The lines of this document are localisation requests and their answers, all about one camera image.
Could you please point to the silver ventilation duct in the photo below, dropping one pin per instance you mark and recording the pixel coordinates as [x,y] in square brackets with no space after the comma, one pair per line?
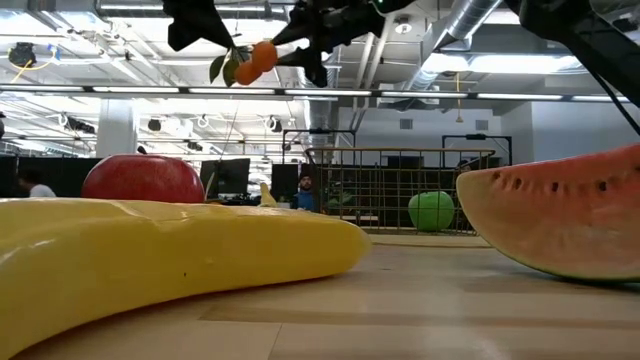
[465,20]

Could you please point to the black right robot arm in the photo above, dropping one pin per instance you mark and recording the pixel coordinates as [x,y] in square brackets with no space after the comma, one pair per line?
[590,35]

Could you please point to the green apple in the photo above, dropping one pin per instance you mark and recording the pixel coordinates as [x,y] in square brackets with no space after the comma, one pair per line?
[431,211]

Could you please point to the white pillar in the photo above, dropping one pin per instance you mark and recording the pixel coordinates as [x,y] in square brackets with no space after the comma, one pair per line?
[117,130]

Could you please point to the red apple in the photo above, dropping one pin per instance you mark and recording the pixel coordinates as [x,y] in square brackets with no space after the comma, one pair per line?
[142,177]

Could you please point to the round ceiling sensor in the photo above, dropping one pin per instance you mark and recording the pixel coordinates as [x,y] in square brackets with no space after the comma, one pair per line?
[403,28]

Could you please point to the watermelon slice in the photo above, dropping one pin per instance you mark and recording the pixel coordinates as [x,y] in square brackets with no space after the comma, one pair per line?
[565,220]

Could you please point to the tangerine pair with green leaves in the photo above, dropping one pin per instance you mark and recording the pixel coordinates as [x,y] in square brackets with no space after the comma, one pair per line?
[262,56]

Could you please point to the black partition panel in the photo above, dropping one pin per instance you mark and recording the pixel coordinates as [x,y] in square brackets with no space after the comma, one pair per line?
[65,175]

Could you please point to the long ceiling light strip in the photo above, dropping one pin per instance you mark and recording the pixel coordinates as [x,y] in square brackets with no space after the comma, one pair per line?
[135,90]

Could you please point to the person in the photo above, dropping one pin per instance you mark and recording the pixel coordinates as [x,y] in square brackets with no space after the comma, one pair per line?
[37,190]
[304,197]

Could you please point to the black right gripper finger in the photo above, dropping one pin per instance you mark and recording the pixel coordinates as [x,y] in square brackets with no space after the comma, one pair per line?
[315,55]
[195,20]

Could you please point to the black metal station frame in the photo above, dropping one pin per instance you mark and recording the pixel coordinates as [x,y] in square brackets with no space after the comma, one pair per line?
[320,131]
[475,136]

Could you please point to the black computer monitor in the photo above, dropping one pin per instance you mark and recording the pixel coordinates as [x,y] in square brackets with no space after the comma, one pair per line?
[230,175]
[285,180]

